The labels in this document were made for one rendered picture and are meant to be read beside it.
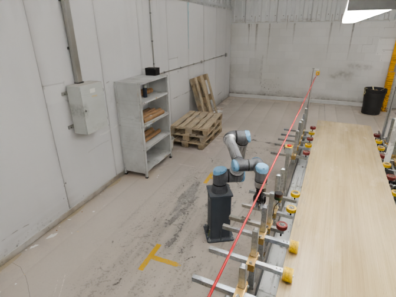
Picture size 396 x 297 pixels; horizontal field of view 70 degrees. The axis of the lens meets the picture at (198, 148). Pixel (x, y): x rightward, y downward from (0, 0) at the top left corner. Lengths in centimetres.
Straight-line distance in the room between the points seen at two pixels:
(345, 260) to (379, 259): 22
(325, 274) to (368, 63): 847
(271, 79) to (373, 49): 298
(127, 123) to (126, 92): 49
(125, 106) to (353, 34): 731
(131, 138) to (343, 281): 352
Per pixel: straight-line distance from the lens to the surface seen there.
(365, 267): 214
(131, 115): 441
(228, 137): 250
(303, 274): 195
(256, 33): 999
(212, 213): 319
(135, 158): 468
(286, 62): 990
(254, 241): 180
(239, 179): 306
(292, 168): 357
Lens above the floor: 226
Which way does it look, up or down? 23 degrees down
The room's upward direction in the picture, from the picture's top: 1 degrees counter-clockwise
